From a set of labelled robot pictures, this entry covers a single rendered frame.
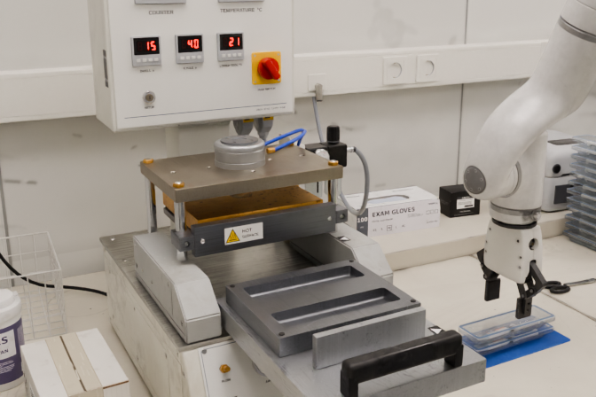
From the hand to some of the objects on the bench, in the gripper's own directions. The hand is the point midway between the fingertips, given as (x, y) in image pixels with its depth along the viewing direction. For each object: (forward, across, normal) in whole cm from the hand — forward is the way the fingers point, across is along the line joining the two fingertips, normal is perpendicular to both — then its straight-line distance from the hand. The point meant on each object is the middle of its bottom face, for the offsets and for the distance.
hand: (507, 300), depth 128 cm
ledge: (+8, -50, +31) cm, 60 cm away
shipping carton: (+8, -14, -73) cm, 75 cm away
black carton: (+4, -51, +32) cm, 60 cm away
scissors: (+8, -12, +30) cm, 33 cm away
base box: (+8, -14, -43) cm, 46 cm away
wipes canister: (+8, -30, -82) cm, 88 cm away
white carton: (+4, -52, +10) cm, 53 cm away
